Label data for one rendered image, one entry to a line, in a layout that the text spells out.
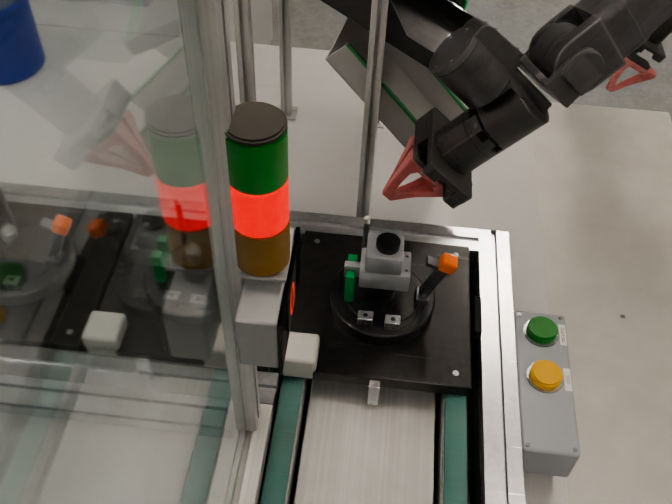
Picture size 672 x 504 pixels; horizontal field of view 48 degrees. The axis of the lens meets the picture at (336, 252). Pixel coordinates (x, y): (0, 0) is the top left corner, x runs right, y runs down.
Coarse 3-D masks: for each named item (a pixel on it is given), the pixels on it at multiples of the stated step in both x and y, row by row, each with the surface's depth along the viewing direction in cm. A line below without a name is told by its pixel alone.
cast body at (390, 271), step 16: (368, 240) 95; (384, 240) 94; (400, 240) 94; (368, 256) 93; (384, 256) 93; (400, 256) 93; (368, 272) 95; (384, 272) 95; (400, 272) 95; (384, 288) 97; (400, 288) 97
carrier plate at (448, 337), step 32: (320, 256) 108; (416, 256) 109; (320, 288) 104; (448, 288) 105; (320, 320) 101; (448, 320) 101; (320, 352) 97; (352, 352) 97; (384, 352) 98; (416, 352) 98; (448, 352) 98; (384, 384) 96; (416, 384) 95; (448, 384) 95
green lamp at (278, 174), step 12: (228, 144) 57; (240, 144) 57; (276, 144) 57; (228, 156) 58; (240, 156) 57; (252, 156) 57; (264, 156) 57; (276, 156) 58; (228, 168) 59; (240, 168) 58; (252, 168) 58; (264, 168) 58; (276, 168) 59; (288, 168) 62; (240, 180) 59; (252, 180) 59; (264, 180) 59; (276, 180) 60; (252, 192) 60; (264, 192) 60
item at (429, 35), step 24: (336, 0) 96; (360, 0) 95; (408, 0) 105; (432, 0) 106; (360, 24) 97; (408, 24) 102; (432, 24) 104; (456, 24) 107; (408, 48) 98; (432, 48) 101
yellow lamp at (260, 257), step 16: (288, 224) 65; (240, 240) 65; (256, 240) 64; (272, 240) 64; (288, 240) 67; (240, 256) 67; (256, 256) 65; (272, 256) 66; (288, 256) 68; (256, 272) 67; (272, 272) 67
